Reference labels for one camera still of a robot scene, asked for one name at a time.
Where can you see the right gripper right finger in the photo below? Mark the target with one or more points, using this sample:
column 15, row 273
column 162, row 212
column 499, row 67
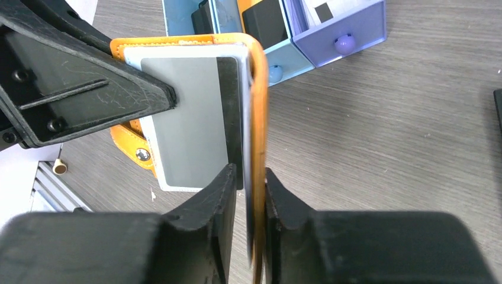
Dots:
column 290, row 247

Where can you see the dark grey credit card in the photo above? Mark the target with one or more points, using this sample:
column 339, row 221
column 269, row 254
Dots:
column 196, row 139

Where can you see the black item in left drawer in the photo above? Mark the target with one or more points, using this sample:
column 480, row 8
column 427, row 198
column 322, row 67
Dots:
column 202, row 21

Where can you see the yellow item in blue drawer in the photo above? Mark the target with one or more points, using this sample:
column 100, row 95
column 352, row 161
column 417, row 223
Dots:
column 264, row 21

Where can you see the blue purple three-drawer organizer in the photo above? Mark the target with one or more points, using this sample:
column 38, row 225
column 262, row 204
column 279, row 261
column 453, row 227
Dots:
column 297, row 36

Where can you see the orange leather card holder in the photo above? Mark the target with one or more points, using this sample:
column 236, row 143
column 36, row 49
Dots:
column 259, row 114

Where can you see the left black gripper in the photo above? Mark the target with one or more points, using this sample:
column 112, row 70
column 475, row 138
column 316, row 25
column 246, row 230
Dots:
column 59, row 80

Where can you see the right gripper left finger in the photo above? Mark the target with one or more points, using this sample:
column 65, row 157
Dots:
column 196, row 239

